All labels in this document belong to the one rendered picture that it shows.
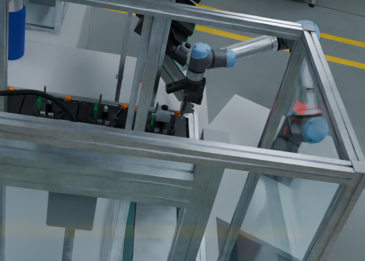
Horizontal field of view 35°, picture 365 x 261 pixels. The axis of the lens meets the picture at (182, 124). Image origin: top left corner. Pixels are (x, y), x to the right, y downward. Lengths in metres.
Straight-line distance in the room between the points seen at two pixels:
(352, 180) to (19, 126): 0.57
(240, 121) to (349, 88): 2.51
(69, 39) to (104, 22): 2.02
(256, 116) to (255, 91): 1.82
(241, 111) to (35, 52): 1.14
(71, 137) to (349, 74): 4.79
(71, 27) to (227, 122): 1.12
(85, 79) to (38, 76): 0.24
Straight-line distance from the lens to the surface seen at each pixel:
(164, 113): 2.58
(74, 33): 3.46
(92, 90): 3.01
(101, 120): 2.61
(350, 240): 3.93
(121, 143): 0.96
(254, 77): 5.08
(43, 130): 0.96
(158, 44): 1.51
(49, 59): 3.21
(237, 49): 2.61
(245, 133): 2.95
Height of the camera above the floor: 2.60
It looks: 37 degrees down
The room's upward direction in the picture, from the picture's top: 14 degrees clockwise
